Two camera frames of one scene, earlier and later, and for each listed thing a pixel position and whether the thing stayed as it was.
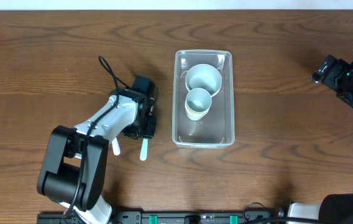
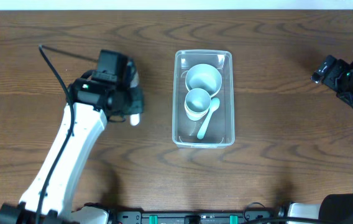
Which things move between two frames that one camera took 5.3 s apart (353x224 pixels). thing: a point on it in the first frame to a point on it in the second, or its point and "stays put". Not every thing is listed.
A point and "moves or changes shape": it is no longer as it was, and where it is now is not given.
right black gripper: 335,81 stays put
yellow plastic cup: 196,114 stays put
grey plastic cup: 198,100 stays put
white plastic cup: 196,114 stays put
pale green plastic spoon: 143,151 to 215,104
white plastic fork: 116,148 moves or changes shape
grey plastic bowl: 204,76 stays put
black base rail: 168,216 stays put
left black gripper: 149,131 to 140,99
